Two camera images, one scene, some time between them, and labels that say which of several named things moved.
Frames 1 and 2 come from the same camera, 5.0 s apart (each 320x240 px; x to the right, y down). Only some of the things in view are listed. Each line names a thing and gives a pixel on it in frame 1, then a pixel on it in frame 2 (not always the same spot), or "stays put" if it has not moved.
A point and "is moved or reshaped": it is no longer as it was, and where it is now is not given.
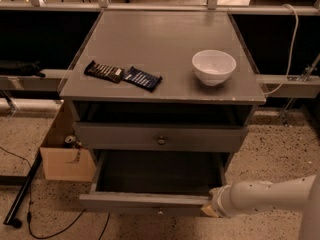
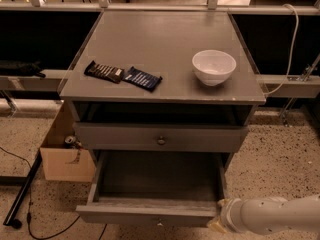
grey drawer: (154, 183) is moved or reshaped
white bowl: (213, 67) stays put
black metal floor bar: (10, 218) stays put
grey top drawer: (159, 137) stays put
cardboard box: (60, 161) stays put
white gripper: (221, 200) to (228, 212)
